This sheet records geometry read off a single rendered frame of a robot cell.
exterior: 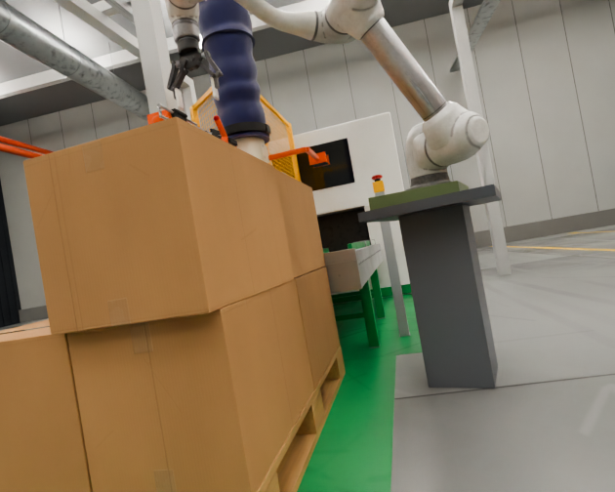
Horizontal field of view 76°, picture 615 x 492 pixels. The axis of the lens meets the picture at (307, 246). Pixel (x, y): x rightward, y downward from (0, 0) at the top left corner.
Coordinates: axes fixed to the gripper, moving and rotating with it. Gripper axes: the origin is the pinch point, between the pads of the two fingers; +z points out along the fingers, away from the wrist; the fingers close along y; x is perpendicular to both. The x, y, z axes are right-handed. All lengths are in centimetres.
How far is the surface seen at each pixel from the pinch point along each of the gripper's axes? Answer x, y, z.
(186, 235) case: 51, -18, 50
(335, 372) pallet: -58, -17, 115
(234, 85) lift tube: -31.5, -2.2, -16.7
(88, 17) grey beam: -184, 184, -190
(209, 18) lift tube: -30, 3, -47
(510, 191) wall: -993, -336, -8
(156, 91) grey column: -143, 103, -83
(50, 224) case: 51, 15, 41
